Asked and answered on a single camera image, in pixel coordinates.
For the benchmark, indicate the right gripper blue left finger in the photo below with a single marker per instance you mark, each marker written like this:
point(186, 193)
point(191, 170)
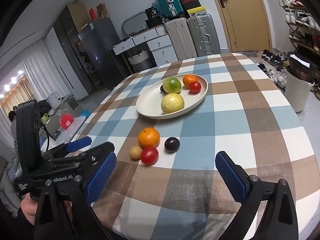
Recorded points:
point(101, 175)

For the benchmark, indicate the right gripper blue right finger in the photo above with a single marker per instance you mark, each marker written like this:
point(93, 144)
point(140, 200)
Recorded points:
point(234, 176)

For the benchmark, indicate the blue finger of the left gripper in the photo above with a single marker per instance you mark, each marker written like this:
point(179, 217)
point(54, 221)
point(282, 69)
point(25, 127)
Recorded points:
point(78, 144)
point(101, 157)

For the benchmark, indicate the red tomato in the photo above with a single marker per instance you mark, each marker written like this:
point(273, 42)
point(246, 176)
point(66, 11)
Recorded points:
point(195, 87)
point(149, 156)

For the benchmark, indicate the large orange tangerine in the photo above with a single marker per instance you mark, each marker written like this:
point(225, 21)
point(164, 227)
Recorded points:
point(148, 137)

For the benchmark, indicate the yellow-green guava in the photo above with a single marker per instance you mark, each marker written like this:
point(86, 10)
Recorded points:
point(171, 103)

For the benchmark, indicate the small orange tangerine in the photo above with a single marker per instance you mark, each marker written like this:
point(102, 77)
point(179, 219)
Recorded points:
point(188, 79)

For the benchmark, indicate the green-yellow guava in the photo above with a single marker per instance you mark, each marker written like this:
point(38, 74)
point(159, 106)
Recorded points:
point(172, 85)

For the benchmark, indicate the person's left hand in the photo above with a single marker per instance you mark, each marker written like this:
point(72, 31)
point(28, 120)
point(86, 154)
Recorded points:
point(29, 208)

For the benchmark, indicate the red gift box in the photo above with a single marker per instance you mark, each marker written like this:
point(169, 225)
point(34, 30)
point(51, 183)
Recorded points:
point(66, 120)

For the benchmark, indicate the white electric kettle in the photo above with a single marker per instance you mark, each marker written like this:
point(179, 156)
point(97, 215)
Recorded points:
point(54, 99)

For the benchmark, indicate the white curtain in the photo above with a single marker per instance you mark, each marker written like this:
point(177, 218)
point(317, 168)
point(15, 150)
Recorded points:
point(41, 71)

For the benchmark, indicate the cream round plate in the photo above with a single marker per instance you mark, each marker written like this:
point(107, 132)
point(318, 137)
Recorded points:
point(154, 104)

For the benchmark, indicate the checkered tablecloth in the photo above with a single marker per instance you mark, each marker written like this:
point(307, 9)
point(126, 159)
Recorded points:
point(182, 196)

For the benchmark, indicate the woven laundry basket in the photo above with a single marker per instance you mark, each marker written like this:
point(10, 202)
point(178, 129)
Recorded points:
point(140, 61)

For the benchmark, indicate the dark grey refrigerator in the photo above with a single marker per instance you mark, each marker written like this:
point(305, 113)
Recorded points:
point(98, 38)

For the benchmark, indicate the white trash bin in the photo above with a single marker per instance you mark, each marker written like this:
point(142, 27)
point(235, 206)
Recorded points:
point(296, 91)

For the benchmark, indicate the black glass cabinet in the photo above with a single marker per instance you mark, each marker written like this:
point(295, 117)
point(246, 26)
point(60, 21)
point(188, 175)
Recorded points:
point(67, 35)

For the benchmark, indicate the white drawer desk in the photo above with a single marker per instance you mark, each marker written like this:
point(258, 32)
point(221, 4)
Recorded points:
point(158, 42)

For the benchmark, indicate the oval mirror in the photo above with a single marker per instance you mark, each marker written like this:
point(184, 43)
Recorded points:
point(134, 24)

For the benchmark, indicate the silver suitcase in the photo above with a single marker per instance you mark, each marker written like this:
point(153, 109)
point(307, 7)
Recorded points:
point(204, 35)

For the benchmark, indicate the beige suitcase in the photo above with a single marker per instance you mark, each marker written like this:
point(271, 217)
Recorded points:
point(181, 38)

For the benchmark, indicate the wooden shoe rack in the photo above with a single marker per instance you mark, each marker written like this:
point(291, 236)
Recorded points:
point(303, 28)

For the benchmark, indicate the wooden door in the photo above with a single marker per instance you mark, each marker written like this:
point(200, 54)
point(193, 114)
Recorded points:
point(245, 24)

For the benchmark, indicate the stack of shoe boxes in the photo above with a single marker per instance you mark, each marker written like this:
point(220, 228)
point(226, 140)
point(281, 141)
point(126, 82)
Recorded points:
point(192, 2)

